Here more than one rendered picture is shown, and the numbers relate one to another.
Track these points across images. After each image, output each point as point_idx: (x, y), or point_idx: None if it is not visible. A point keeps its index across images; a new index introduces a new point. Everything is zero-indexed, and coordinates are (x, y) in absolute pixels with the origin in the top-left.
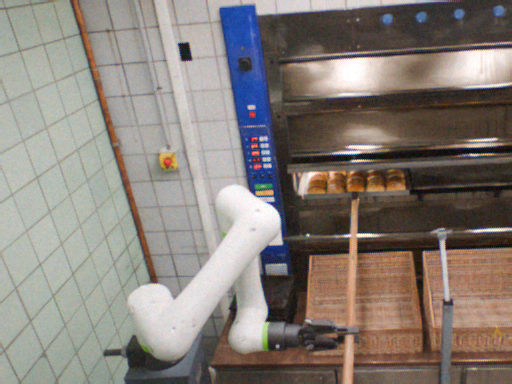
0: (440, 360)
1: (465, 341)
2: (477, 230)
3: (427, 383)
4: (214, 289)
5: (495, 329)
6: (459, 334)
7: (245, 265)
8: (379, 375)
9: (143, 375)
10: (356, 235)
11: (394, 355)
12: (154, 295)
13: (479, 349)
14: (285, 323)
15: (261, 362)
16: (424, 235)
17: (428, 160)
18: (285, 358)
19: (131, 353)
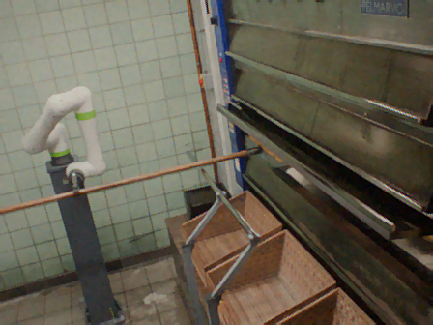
0: (202, 302)
1: (230, 309)
2: (228, 205)
3: (204, 319)
4: (36, 128)
5: (220, 305)
6: (213, 291)
7: (45, 123)
8: None
9: (47, 163)
10: (189, 165)
11: (199, 280)
12: None
13: (220, 317)
14: (78, 173)
15: (171, 233)
16: (214, 190)
17: (253, 132)
18: (179, 239)
19: None
